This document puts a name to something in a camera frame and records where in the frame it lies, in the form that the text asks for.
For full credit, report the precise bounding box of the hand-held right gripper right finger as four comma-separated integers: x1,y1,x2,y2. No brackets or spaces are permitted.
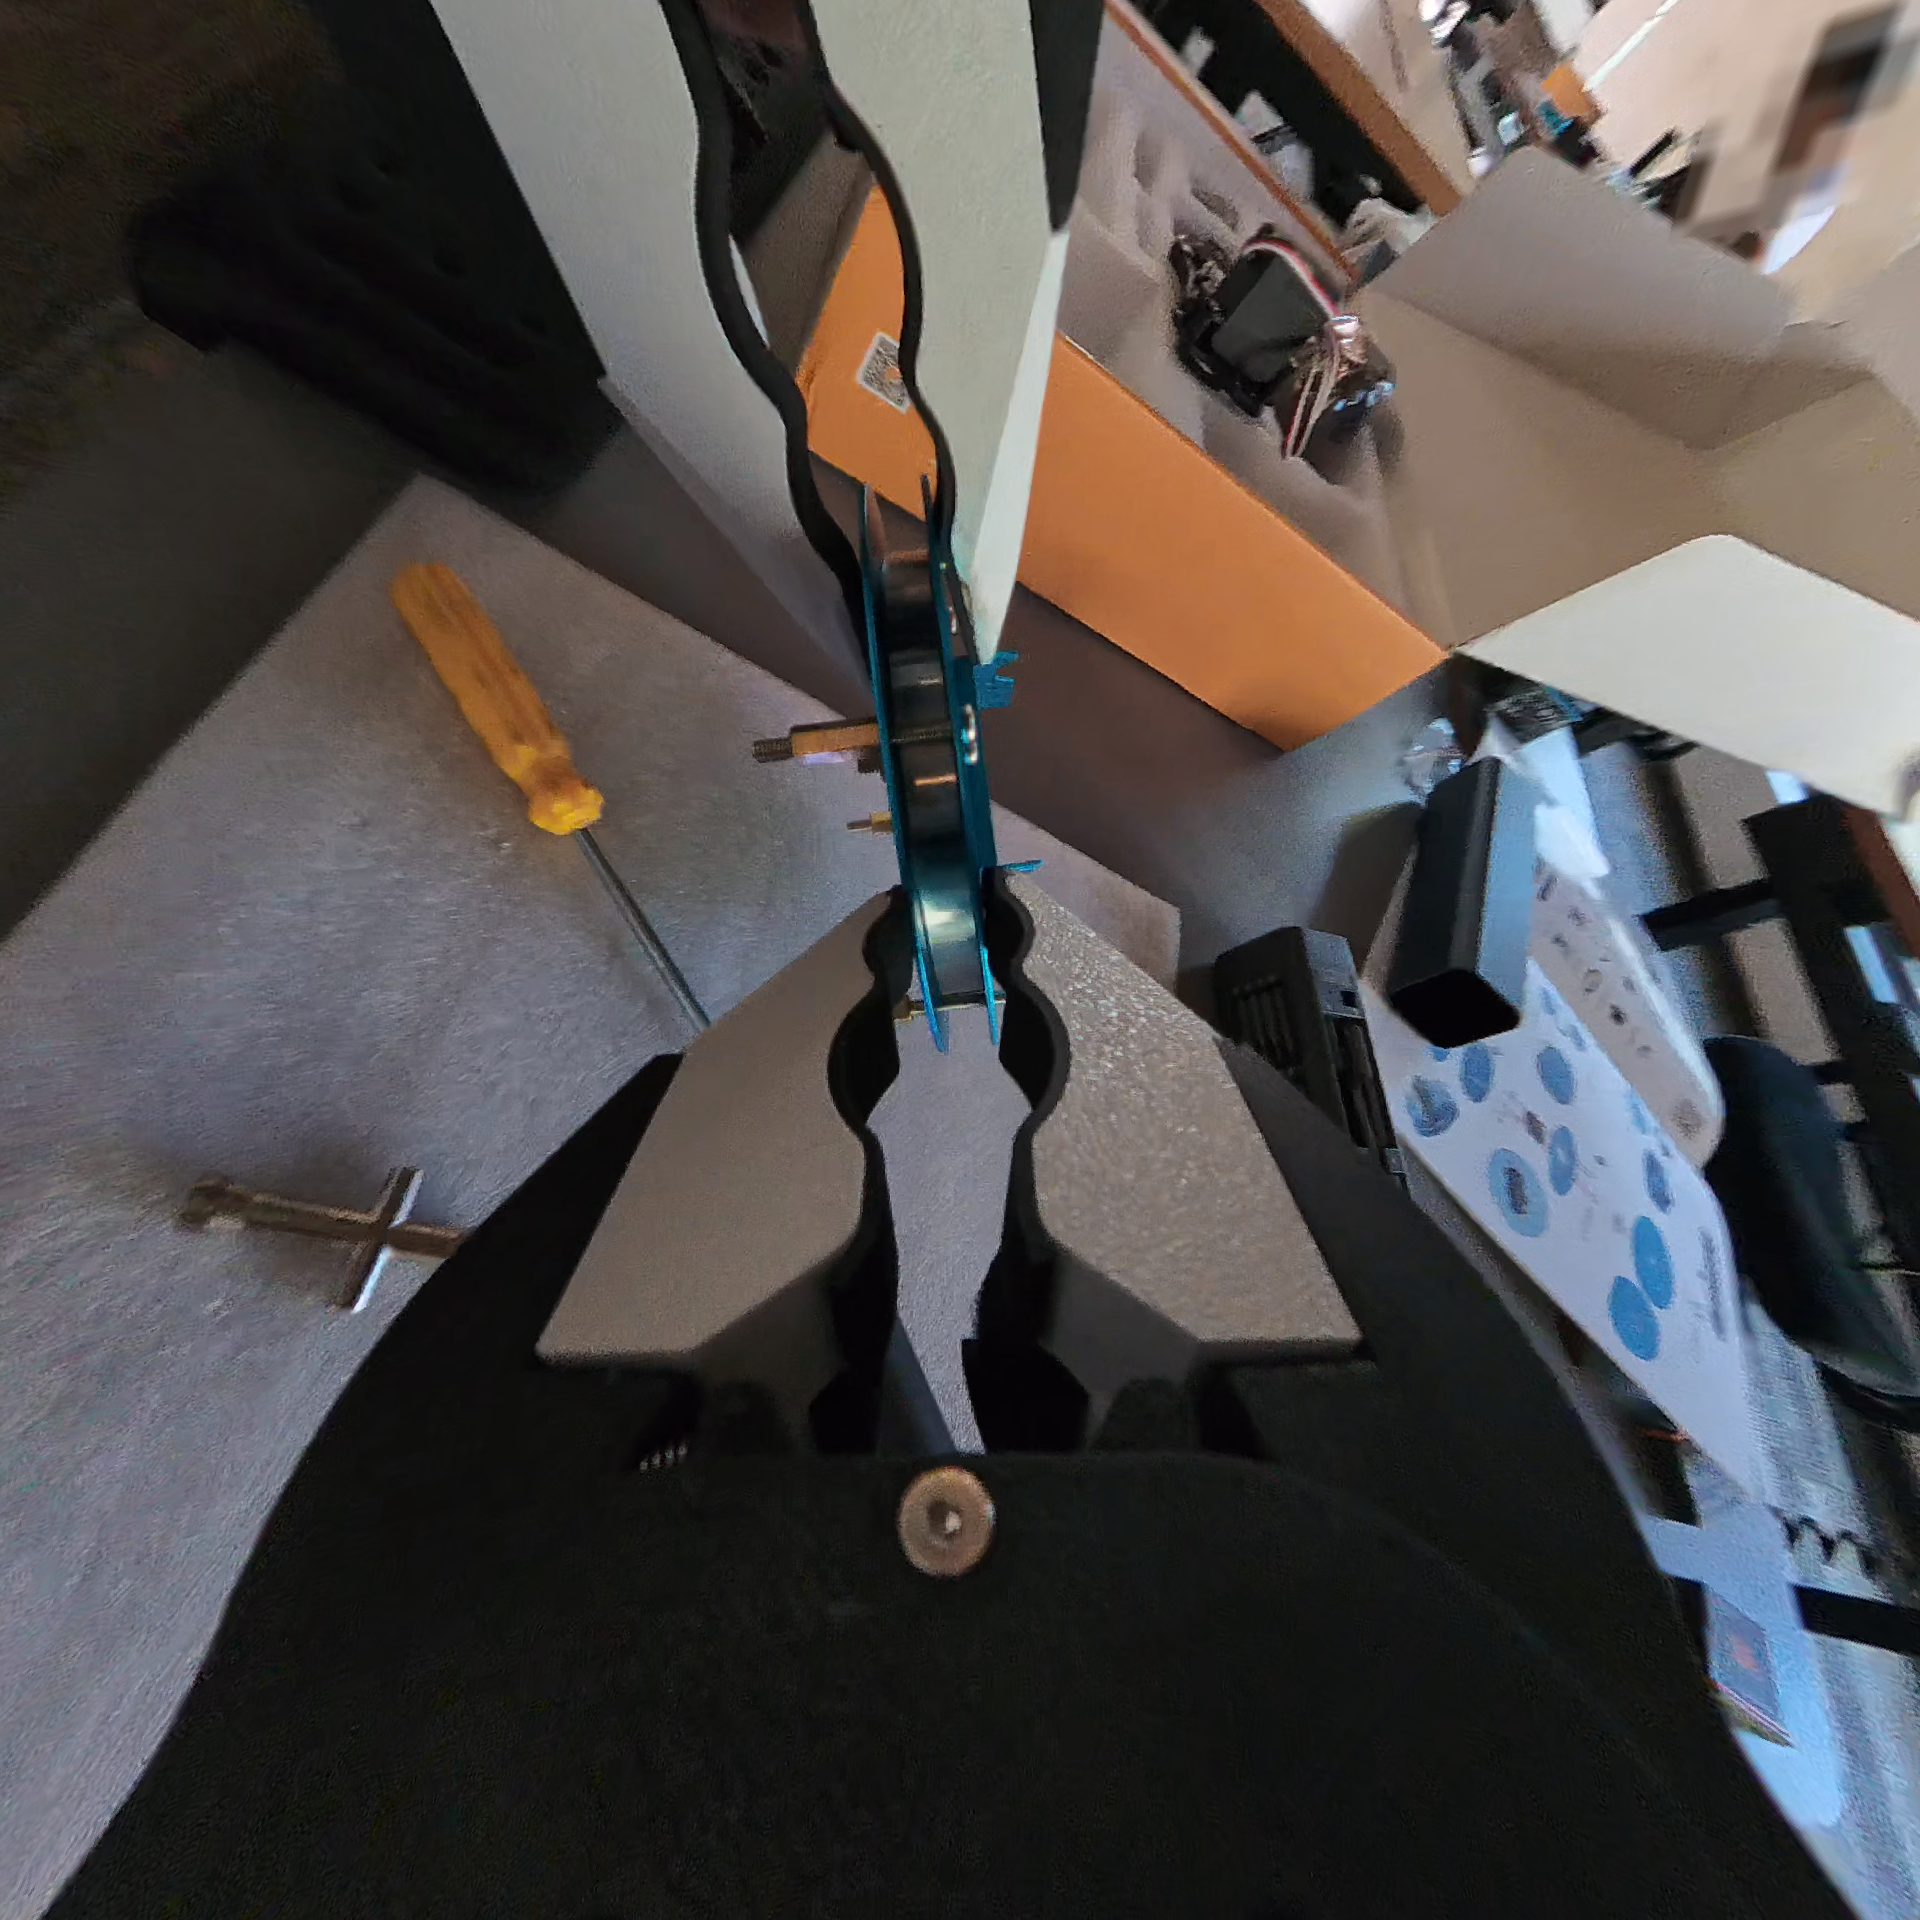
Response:
966,874,1368,1442

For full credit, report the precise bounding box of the orange cardboard box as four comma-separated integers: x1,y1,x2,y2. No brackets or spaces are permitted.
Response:
790,0,1920,819

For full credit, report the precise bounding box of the orange foam lined box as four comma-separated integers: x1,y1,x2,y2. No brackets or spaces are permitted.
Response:
1055,31,1441,648

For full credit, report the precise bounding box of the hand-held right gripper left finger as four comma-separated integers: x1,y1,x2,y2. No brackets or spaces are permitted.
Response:
535,895,909,1442

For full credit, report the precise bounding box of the white foam sheet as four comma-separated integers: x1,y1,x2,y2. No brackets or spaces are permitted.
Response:
0,479,1186,1920

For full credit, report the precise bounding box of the dark grey desk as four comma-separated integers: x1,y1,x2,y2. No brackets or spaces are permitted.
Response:
0,294,1772,1502

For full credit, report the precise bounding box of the black rectangular sleeve case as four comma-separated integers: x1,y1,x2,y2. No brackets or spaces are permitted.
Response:
1388,758,1546,1051

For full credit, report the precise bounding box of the instruction sheet with blue circles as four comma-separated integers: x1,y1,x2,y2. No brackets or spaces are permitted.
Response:
1372,961,1765,1488

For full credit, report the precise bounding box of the blue metal wheel assembly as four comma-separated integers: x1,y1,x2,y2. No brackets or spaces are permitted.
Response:
753,479,1044,1051

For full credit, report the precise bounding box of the black servo with wires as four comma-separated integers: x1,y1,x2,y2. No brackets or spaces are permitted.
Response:
1170,224,1397,459

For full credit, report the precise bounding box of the yellow-handled screwdriver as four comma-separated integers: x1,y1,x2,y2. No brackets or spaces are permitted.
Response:
390,561,712,1034

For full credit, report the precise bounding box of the black screwdriver bit holder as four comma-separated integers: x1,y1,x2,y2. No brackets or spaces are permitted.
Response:
1212,929,1413,1187

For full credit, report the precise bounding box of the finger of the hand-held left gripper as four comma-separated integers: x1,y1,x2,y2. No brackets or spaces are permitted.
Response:
805,0,1109,666
428,0,884,711

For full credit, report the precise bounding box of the white instruction booklet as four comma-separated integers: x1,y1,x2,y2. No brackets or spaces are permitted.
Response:
1500,721,1727,1172

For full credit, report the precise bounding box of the metal cross wrench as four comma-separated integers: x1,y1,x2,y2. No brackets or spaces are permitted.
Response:
181,1168,470,1310

